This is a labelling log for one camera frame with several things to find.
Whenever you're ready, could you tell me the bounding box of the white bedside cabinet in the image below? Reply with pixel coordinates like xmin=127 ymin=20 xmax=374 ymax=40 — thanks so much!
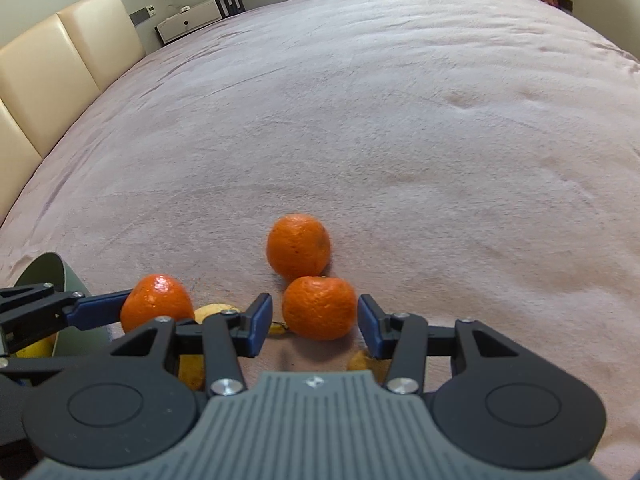
xmin=155 ymin=0 xmax=245 ymax=46

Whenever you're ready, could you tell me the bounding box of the wall socket panel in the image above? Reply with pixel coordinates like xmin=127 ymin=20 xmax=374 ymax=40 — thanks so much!
xmin=129 ymin=6 xmax=156 ymax=26

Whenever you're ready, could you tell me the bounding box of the cream padded headboard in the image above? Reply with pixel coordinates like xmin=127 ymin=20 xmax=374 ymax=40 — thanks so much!
xmin=1 ymin=0 xmax=145 ymax=217

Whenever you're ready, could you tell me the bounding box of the tangerine hidden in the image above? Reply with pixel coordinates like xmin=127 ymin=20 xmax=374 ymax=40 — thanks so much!
xmin=119 ymin=274 xmax=194 ymax=333

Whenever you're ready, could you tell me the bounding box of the yellow banana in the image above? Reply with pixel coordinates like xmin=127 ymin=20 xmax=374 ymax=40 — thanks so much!
xmin=176 ymin=294 xmax=288 ymax=396

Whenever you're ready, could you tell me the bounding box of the green yellow pear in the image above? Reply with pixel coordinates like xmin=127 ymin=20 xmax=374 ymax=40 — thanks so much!
xmin=15 ymin=335 xmax=56 ymax=359

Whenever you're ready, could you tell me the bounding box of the pink bed blanket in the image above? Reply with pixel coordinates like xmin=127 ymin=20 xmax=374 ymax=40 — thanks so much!
xmin=1 ymin=0 xmax=639 ymax=479

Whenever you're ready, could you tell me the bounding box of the tangerine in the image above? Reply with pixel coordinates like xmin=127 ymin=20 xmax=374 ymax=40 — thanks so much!
xmin=266 ymin=214 xmax=331 ymax=282
xmin=281 ymin=276 xmax=357 ymax=341

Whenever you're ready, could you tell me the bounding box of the green colander bowl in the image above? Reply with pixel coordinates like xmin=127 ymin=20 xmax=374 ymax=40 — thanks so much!
xmin=13 ymin=251 xmax=114 ymax=359

